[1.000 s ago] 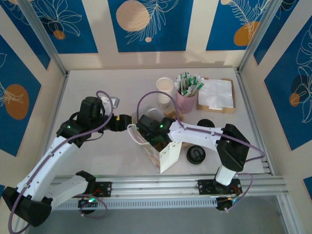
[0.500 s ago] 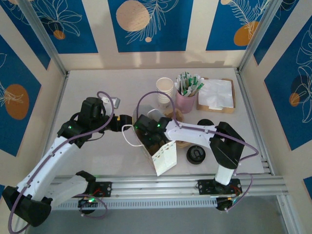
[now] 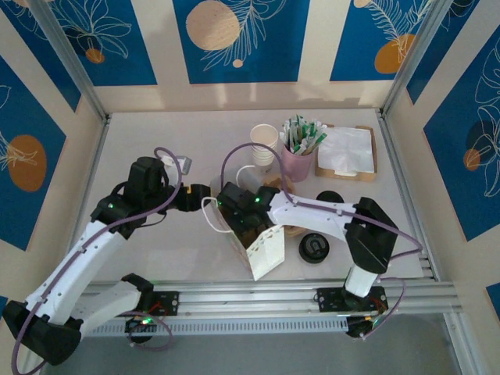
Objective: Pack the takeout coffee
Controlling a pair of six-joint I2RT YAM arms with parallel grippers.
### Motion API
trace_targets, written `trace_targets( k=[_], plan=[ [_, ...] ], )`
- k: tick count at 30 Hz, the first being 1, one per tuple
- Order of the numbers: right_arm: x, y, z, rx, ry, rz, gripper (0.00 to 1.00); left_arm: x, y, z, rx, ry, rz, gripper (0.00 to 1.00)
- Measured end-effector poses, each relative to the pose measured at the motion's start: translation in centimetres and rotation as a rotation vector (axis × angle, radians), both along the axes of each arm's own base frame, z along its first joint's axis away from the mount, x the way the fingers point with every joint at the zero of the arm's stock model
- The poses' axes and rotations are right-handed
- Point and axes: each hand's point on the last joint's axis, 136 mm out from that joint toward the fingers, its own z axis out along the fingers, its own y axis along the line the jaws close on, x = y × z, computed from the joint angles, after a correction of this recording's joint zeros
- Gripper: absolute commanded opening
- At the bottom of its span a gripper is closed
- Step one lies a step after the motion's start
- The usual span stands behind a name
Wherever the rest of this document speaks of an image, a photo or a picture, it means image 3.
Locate aluminium table side rail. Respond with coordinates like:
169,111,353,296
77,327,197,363
58,115,113,284
377,111,484,375

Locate aluminium frame post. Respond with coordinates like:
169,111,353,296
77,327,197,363
27,0,110,124
378,0,446,118

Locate black electronics module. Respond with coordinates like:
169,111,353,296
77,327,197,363
124,315,157,345
345,315,382,341

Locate white paper napkins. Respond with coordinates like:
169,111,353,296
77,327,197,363
318,127,372,176

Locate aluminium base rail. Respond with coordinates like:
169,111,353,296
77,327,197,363
80,277,458,316

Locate pink holder cup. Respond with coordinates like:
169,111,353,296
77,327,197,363
280,142,314,183

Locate grey slotted cable duct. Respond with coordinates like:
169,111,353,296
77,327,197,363
87,315,351,338

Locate stack of white paper cups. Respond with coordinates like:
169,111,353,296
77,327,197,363
249,123,280,175

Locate brown napkin tray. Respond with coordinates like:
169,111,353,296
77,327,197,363
314,124,378,183

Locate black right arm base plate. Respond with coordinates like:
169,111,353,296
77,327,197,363
316,287,388,313

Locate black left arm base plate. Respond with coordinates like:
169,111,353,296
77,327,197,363
150,291,180,316

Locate cartoon print paper gift bag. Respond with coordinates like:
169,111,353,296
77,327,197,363
202,163,288,282

